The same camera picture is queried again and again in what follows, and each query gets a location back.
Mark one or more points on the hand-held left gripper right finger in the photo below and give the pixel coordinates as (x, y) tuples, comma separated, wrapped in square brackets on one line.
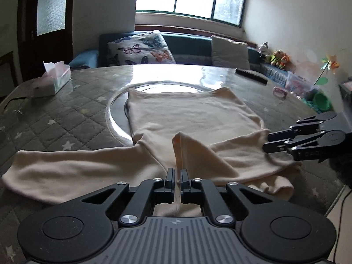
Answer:
[(184, 183)]

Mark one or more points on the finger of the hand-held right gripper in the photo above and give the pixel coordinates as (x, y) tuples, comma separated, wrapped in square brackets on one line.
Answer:
[(272, 147), (277, 136)]

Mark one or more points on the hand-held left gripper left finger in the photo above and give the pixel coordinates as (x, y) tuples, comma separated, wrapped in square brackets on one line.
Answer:
[(171, 183)]

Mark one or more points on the cream sweatshirt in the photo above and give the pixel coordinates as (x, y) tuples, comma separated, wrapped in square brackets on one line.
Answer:
[(192, 115)]

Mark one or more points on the green plastic bucket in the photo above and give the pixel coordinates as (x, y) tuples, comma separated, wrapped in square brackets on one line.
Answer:
[(321, 101)]

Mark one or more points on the pink scrunchie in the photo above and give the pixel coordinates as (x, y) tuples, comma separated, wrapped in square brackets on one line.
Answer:
[(276, 90)]

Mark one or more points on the dark box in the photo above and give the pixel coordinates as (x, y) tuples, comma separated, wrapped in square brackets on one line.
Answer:
[(346, 93)]

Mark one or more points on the clear plastic toy bag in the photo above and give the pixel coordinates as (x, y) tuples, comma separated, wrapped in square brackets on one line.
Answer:
[(295, 82)]

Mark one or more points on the blue sofa blanket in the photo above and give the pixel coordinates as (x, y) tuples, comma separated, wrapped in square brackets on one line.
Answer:
[(272, 73)]

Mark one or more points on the black remote control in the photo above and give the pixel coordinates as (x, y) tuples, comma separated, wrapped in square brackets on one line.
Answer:
[(251, 76)]

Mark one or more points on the colourful pinwheel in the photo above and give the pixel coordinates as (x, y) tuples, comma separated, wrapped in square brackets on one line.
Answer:
[(331, 64)]

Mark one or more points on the orange dressed plush toy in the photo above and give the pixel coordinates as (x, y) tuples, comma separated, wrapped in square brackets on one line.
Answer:
[(286, 60)]

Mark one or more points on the green dressed plush toy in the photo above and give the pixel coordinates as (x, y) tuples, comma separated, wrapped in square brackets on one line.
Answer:
[(276, 58)]

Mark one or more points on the glass turntable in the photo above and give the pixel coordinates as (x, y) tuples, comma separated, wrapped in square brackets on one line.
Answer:
[(118, 123)]

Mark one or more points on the cow plush toy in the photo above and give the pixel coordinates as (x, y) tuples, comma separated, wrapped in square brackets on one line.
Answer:
[(264, 48)]

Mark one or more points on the beige pillow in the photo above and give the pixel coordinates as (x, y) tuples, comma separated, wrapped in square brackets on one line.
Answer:
[(229, 52)]

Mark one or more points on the blue sofa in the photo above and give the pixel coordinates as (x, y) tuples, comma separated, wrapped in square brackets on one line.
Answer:
[(192, 49)]

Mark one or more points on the butterfly print pillow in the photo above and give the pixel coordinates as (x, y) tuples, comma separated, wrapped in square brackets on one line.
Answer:
[(137, 49)]

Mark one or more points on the tissue box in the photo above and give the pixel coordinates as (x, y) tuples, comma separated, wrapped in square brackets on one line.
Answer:
[(55, 84)]

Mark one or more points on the eyeglasses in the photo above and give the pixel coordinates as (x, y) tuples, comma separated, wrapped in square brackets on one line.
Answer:
[(16, 99)]

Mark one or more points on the dark wooden door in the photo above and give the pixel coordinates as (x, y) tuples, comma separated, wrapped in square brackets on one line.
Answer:
[(27, 49)]

